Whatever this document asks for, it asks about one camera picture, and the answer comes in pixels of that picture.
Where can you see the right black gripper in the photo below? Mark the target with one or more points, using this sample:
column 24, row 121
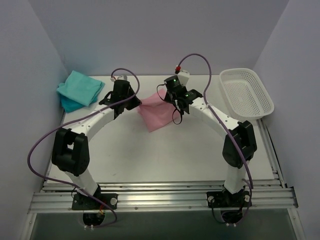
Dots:
column 180, row 101

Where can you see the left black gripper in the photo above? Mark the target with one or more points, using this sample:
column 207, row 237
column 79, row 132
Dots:
column 120, row 102

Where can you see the pink t-shirt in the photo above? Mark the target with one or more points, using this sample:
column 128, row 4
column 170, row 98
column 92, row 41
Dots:
column 157, row 113

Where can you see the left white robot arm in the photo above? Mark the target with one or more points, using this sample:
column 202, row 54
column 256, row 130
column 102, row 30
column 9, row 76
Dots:
column 71, row 145

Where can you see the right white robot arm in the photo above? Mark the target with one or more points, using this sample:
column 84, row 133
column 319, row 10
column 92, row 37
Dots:
column 239, row 138

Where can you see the teal folded t-shirt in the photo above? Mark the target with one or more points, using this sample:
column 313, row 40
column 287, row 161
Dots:
column 78, row 91

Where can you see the white perforated plastic basket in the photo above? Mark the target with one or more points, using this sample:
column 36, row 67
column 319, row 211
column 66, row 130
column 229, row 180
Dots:
column 244, row 94

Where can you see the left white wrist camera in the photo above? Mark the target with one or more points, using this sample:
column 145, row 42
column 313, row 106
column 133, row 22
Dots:
column 123, row 77

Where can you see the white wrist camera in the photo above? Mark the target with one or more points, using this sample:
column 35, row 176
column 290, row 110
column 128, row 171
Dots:
column 123, row 77
column 182, row 75

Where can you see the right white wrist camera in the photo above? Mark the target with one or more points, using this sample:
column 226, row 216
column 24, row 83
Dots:
column 182, row 75

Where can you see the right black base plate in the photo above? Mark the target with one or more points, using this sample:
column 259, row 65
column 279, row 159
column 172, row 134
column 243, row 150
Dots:
column 224, row 199

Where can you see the aluminium rail frame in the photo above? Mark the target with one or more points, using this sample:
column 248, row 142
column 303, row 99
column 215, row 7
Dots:
column 183, row 196

